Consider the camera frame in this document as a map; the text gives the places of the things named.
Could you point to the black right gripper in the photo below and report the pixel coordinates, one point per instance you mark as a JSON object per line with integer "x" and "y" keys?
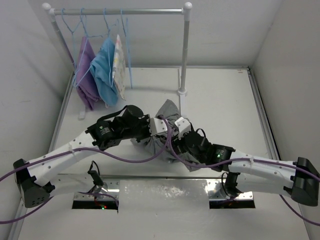
{"x": 175, "y": 142}

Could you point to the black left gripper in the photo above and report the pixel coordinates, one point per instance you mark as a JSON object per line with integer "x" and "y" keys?
{"x": 145, "y": 119}

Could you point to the grey t shirt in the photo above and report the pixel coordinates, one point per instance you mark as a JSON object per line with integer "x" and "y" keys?
{"x": 153, "y": 145}

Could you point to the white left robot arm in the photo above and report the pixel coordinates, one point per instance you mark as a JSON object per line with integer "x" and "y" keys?
{"x": 38, "y": 179}

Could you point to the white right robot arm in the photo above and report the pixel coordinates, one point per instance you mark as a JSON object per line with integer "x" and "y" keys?
{"x": 297, "y": 179}

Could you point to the white patterned hanging shirt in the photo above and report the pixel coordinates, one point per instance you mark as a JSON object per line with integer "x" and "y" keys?
{"x": 119, "y": 68}

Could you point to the purple hanging shirt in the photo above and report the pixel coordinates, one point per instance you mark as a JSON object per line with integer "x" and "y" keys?
{"x": 84, "y": 81}

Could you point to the blue hanging shirt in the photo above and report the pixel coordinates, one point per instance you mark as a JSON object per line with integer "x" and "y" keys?
{"x": 99, "y": 69}

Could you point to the blue hanger with purple shirt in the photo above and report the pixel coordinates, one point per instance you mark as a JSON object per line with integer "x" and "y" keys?
{"x": 83, "y": 21}

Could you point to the white metal clothes rack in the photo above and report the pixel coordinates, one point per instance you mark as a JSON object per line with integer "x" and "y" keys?
{"x": 185, "y": 11}

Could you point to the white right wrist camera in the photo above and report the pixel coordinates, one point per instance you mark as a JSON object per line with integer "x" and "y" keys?
{"x": 183, "y": 126}

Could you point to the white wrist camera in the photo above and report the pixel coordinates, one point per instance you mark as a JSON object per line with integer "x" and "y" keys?
{"x": 157, "y": 126}
{"x": 183, "y": 126}

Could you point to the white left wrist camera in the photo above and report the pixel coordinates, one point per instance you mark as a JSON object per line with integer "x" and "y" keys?
{"x": 157, "y": 126}

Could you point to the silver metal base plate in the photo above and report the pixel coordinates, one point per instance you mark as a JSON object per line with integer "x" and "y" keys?
{"x": 169, "y": 188}

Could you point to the empty blue wire hanger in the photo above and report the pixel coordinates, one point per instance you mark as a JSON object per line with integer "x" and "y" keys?
{"x": 125, "y": 27}

